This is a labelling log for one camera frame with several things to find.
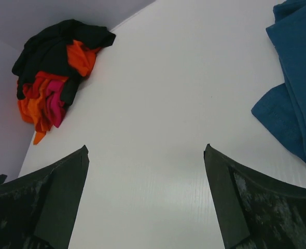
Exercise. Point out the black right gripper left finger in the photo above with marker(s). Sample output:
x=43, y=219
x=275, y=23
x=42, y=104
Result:
x=38, y=210

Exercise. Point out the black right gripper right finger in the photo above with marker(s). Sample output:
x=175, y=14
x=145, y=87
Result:
x=254, y=210

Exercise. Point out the black printed t shirt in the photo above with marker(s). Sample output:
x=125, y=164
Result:
x=47, y=52

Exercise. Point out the red t shirt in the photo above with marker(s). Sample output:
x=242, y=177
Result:
x=33, y=107

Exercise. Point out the folded blue t shirt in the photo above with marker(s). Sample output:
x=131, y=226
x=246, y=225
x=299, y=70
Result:
x=282, y=110

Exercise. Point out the magenta t shirt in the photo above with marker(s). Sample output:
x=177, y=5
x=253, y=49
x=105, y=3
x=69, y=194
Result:
x=55, y=107

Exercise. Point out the orange t shirt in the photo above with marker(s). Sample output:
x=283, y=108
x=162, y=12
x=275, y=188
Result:
x=82, y=60

